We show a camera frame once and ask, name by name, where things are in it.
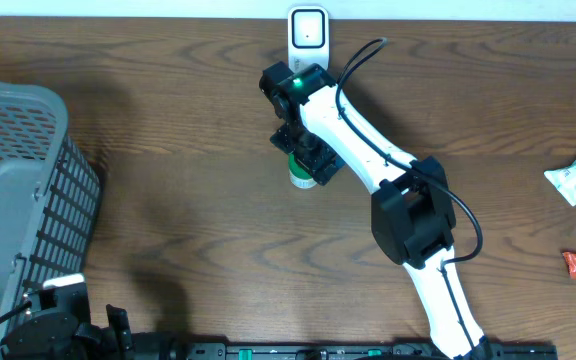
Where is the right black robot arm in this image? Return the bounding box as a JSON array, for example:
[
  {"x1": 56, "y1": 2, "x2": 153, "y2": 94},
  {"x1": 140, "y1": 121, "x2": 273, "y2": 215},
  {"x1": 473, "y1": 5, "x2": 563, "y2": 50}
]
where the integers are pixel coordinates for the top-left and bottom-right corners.
[{"x1": 259, "y1": 62, "x2": 491, "y2": 359}]

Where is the grey plastic mesh basket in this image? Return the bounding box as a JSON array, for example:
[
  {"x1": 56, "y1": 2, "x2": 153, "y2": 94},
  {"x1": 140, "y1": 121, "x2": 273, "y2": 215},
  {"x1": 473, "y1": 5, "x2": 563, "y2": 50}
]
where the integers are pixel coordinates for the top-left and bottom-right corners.
[{"x1": 0, "y1": 79, "x2": 102, "y2": 360}]

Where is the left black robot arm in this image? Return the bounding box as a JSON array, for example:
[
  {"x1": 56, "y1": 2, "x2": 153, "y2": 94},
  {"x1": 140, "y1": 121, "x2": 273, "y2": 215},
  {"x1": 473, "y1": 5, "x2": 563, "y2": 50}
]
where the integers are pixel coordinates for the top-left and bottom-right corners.
[{"x1": 0, "y1": 282, "x2": 136, "y2": 360}]

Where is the white barcode scanner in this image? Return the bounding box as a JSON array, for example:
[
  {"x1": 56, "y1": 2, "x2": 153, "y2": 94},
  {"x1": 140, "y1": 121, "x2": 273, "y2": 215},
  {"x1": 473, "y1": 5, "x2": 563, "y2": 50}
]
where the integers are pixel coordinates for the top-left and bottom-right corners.
[{"x1": 287, "y1": 5, "x2": 330, "y2": 73}]

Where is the green lid jar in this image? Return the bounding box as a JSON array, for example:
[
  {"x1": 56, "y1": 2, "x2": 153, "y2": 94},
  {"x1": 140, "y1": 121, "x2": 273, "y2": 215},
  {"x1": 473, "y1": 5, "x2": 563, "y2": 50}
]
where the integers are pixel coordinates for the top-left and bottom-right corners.
[{"x1": 288, "y1": 154, "x2": 317, "y2": 189}]

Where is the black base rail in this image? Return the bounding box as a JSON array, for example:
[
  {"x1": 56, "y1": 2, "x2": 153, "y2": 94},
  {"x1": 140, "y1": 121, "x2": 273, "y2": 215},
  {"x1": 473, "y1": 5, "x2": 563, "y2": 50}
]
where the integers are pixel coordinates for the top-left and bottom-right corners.
[{"x1": 132, "y1": 341, "x2": 559, "y2": 360}]

